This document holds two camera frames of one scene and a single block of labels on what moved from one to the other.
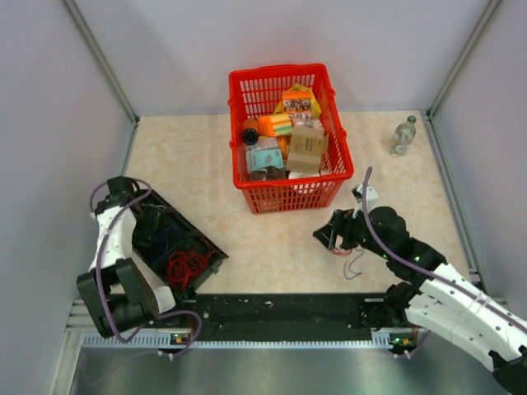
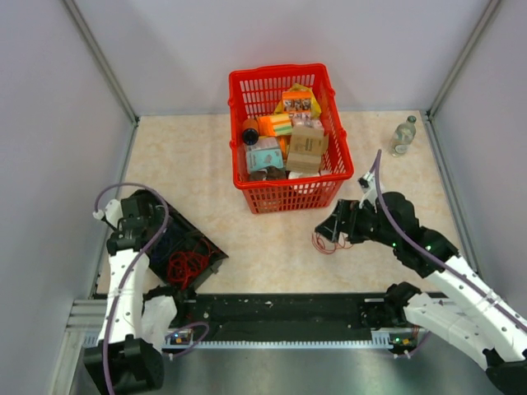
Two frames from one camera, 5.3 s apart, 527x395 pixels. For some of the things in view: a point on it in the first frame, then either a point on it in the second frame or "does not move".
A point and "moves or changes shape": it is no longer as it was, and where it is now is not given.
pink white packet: (305, 118) does not move
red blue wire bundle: (342, 253) moves or changes shape
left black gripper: (154, 216) -> (156, 220)
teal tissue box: (263, 153) does not move
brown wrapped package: (269, 173) does not move
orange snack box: (296, 102) does not move
